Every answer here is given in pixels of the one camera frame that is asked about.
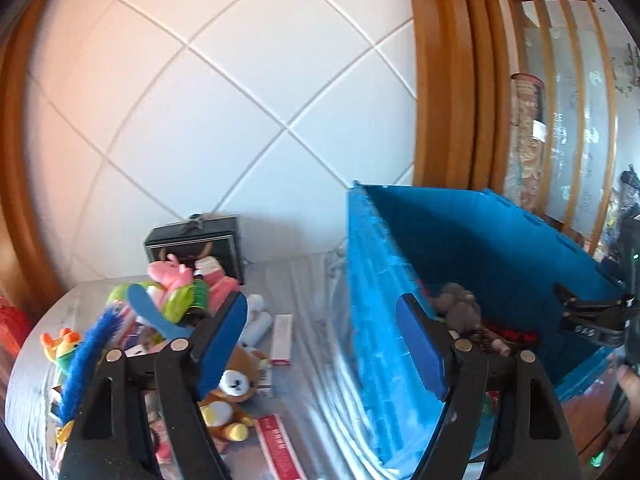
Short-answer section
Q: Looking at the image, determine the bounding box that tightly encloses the small white barcode box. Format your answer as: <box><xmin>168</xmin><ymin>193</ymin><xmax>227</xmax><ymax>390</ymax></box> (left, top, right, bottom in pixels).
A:
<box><xmin>256</xmin><ymin>360</ymin><xmax>273</xmax><ymax>398</ymax></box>

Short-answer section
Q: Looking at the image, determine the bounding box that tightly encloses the white bottle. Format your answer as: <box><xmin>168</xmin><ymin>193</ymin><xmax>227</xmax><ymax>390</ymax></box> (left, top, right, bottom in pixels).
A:
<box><xmin>239</xmin><ymin>311</ymin><xmax>272</xmax><ymax>348</ymax></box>
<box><xmin>246</xmin><ymin>294</ymin><xmax>265</xmax><ymax>318</ymax></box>

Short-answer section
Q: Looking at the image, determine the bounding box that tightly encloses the long red box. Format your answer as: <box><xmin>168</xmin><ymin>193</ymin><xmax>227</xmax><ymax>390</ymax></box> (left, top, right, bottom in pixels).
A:
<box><xmin>255</xmin><ymin>415</ymin><xmax>307</xmax><ymax>480</ymax></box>

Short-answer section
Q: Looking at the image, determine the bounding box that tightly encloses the small red white box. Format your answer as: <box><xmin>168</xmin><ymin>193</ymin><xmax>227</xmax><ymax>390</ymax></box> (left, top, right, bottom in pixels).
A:
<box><xmin>270</xmin><ymin>314</ymin><xmax>294</xmax><ymax>366</ymax></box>

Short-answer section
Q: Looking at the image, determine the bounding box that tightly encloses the blue paddle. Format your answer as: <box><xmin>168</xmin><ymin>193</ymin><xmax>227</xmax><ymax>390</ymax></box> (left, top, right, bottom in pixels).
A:
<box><xmin>126</xmin><ymin>284</ymin><xmax>193</xmax><ymax>341</ymax></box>

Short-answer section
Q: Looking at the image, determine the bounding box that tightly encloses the blue plastic crate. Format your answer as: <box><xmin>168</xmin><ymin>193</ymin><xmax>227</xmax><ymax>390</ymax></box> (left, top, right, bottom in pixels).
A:
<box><xmin>345</xmin><ymin>180</ymin><xmax>629</xmax><ymax>474</ymax></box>

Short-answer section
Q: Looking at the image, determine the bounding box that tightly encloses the black gift box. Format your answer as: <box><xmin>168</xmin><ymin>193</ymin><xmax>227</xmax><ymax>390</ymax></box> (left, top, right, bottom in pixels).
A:
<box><xmin>144</xmin><ymin>214</ymin><xmax>244</xmax><ymax>285</ymax></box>

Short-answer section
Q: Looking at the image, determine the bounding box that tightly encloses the rolled patterned rug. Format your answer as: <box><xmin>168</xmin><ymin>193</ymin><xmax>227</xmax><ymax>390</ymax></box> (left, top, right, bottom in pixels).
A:
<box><xmin>503</xmin><ymin>73</ymin><xmax>547</xmax><ymax>211</ymax></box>

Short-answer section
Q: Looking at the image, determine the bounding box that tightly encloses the white bottle lower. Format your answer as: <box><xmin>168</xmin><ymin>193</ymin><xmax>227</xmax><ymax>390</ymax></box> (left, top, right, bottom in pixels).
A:
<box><xmin>239</xmin><ymin>311</ymin><xmax>272</xmax><ymax>348</ymax></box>

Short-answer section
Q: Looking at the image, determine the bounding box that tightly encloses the white bottle upper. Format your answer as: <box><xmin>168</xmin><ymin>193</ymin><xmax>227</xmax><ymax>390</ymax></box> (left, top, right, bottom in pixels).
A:
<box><xmin>246</xmin><ymin>294</ymin><xmax>265</xmax><ymax>318</ymax></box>

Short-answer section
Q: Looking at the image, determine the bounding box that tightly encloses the pink pig plush on pile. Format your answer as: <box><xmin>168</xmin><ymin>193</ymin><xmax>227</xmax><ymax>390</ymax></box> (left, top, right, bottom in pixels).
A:
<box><xmin>148</xmin><ymin>254</ymin><xmax>193</xmax><ymax>292</ymax></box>

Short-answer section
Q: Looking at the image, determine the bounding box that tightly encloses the wooden headboard frame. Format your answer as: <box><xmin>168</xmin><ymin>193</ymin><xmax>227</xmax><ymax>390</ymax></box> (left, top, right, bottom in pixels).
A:
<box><xmin>411</xmin><ymin>0</ymin><xmax>511</xmax><ymax>193</ymax></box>

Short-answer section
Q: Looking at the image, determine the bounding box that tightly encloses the green wipes pack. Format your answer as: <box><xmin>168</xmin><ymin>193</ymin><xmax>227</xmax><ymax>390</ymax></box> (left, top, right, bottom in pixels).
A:
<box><xmin>163</xmin><ymin>285</ymin><xmax>194</xmax><ymax>324</ymax></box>

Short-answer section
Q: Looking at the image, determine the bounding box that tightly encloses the blue feather duster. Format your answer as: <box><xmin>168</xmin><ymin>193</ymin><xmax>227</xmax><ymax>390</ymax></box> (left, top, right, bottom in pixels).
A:
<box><xmin>60</xmin><ymin>307</ymin><xmax>122</xmax><ymax>426</ymax></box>

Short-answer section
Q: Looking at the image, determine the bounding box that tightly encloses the grey rabbit plush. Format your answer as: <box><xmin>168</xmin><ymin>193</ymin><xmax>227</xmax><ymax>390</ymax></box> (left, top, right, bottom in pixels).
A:
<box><xmin>433</xmin><ymin>283</ymin><xmax>482</xmax><ymax>334</ymax></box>

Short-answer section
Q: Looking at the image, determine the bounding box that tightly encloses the colourful duck toy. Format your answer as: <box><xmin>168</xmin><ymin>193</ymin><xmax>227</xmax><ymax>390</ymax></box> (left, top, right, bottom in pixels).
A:
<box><xmin>39</xmin><ymin>327</ymin><xmax>82</xmax><ymax>374</ymax></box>

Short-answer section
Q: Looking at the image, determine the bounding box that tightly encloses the brown bear plush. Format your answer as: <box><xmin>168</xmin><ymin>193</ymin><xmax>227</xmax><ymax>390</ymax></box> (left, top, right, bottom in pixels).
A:
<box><xmin>200</xmin><ymin>346</ymin><xmax>269</xmax><ymax>442</ymax></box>

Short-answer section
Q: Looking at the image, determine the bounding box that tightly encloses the red bag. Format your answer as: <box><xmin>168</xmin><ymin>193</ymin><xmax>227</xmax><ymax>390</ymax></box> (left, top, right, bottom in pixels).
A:
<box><xmin>0</xmin><ymin>296</ymin><xmax>32</xmax><ymax>358</ymax></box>

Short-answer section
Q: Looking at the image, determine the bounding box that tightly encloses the person right hand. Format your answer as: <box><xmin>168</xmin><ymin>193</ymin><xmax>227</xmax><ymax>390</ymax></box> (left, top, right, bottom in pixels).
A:
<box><xmin>616</xmin><ymin>365</ymin><xmax>640</xmax><ymax>428</ymax></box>

